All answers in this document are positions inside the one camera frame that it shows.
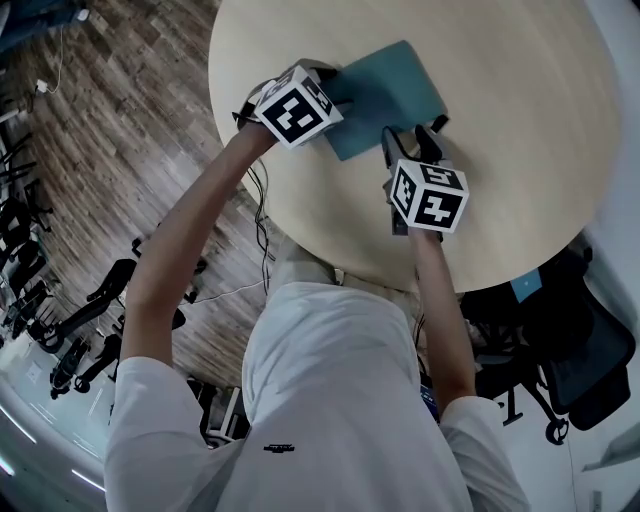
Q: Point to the round beige wooden table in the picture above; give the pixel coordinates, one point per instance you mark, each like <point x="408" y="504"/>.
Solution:
<point x="510" y="150"/>

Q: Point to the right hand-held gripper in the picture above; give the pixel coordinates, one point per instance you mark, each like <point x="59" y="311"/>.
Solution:
<point x="432" y="205"/>

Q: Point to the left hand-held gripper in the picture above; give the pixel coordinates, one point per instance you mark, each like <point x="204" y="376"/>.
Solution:
<point x="295" y="110"/>

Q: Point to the black chair with patterned seat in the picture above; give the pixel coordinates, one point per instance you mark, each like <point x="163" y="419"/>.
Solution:
<point x="115" y="275"/>

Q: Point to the teal notebook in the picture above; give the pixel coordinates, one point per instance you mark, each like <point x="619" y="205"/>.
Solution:
<point x="385" y="90"/>

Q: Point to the person's white shirt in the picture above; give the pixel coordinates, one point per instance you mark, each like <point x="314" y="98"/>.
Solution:
<point x="325" y="390"/>

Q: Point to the person's right forearm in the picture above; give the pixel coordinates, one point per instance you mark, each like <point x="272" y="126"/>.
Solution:
<point x="442" y="310"/>

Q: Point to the large black mesh office chair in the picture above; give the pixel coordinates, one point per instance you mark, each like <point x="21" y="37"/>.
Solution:
<point x="580" y="350"/>

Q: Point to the white power adapter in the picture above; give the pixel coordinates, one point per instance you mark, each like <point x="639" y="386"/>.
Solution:
<point x="42" y="87"/>

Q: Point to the small blue screen device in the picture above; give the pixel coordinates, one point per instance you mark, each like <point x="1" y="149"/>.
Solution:
<point x="527" y="285"/>

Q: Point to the person's left forearm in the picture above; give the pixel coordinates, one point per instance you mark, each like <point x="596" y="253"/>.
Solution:
<point x="200" y="215"/>

